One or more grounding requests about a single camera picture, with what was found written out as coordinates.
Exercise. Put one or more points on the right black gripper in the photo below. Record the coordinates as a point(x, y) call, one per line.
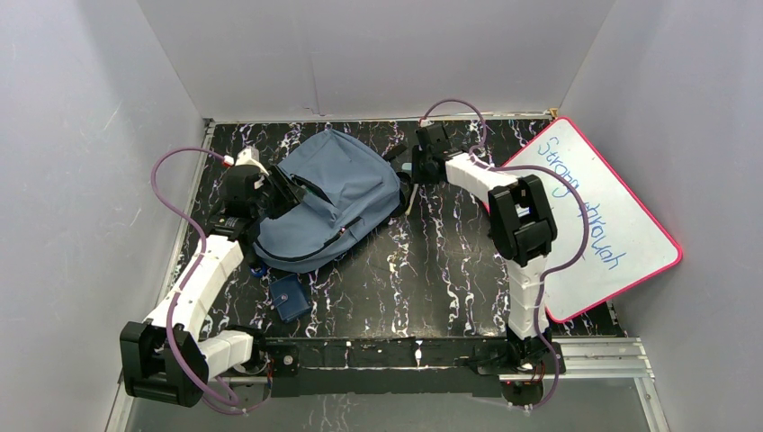
point(417, 175)

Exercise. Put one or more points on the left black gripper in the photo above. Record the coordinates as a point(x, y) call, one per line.
point(277, 186)

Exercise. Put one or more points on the white pen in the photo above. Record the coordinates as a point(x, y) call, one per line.
point(411, 199)

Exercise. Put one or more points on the blue student backpack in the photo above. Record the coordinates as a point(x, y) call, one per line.
point(350, 190)

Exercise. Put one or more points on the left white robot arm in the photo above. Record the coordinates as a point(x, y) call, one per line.
point(163, 357)

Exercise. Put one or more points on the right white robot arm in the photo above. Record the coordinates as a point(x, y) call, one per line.
point(522, 229)

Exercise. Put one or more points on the navy snap wallet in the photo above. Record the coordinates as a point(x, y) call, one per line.
point(289, 298)

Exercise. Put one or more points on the pink framed whiteboard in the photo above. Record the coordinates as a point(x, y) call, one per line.
point(627, 245)

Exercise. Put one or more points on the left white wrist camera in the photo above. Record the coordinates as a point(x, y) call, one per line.
point(249, 156)

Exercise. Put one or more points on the black front rail frame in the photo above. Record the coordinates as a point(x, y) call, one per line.
point(400, 365)

